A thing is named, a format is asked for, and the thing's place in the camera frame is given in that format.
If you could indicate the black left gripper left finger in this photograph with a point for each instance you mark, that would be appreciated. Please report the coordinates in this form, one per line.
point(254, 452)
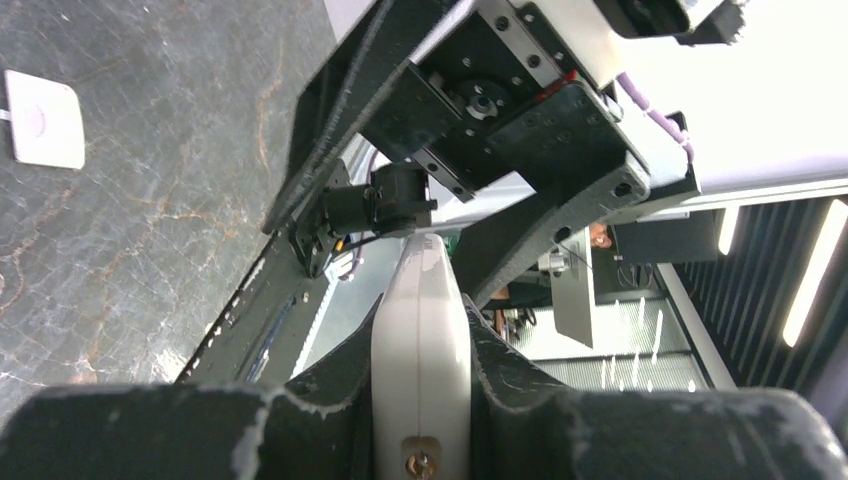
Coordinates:
point(315, 426)

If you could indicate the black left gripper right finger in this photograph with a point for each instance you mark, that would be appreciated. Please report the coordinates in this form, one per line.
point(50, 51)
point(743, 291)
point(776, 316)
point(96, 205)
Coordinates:
point(525, 424)

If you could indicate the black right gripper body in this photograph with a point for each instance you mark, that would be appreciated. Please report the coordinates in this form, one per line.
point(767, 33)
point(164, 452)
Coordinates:
point(488, 89)

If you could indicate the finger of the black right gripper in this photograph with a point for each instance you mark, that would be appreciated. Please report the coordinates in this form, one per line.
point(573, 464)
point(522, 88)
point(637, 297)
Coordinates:
point(495, 250)
point(347, 90)

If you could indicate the white remote control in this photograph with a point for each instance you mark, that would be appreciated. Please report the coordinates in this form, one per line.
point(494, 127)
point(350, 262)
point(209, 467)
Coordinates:
point(420, 363)

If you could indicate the white battery cover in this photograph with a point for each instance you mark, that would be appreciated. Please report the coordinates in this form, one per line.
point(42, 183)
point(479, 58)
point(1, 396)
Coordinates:
point(45, 122)

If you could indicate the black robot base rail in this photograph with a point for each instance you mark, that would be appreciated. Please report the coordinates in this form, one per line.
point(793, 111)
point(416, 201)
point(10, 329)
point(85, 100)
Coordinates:
point(261, 332)

